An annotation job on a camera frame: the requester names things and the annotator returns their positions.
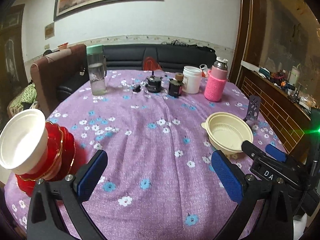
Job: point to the wooden glass door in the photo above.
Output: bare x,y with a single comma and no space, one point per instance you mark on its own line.
13,75

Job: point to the cream plastic bowl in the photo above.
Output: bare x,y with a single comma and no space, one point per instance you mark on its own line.
227,132

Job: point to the pink knit sleeve bottle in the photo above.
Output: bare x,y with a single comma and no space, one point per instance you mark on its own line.
217,78

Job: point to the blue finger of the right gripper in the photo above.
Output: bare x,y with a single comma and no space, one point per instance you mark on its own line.
276,153
251,150

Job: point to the white deep bowl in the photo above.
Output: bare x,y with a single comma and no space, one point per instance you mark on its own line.
24,142

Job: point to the dark jar with cork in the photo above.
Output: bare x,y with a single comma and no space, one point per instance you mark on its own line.
176,85

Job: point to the small yellow wall notice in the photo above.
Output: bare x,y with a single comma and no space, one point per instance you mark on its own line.
49,31

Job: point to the brown armchair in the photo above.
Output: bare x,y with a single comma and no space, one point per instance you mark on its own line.
52,70

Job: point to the black leather sofa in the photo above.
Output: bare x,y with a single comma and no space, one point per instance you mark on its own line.
171,57

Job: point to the grey phone stand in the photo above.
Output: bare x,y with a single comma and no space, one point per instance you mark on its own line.
253,108

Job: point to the black round tin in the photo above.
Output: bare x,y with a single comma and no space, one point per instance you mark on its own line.
153,83

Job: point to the clear green-lid water bottle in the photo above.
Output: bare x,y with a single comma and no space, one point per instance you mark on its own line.
96,62

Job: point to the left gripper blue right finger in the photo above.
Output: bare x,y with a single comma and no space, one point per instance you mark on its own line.
230,176

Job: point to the green patterned cloth pile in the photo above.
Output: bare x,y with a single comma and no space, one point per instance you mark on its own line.
27,99

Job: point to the stack of red plates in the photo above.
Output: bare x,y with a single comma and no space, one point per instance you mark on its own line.
64,156

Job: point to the small black charger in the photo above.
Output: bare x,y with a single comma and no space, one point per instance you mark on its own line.
136,88

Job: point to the red plastic bag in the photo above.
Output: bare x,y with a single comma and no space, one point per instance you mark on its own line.
150,64

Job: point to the brown brick-pattern cabinet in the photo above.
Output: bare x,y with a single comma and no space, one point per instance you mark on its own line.
286,118

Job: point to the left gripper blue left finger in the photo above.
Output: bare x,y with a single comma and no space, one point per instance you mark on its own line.
88,175

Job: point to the white plastic jar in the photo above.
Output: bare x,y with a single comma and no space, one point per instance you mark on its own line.
191,79

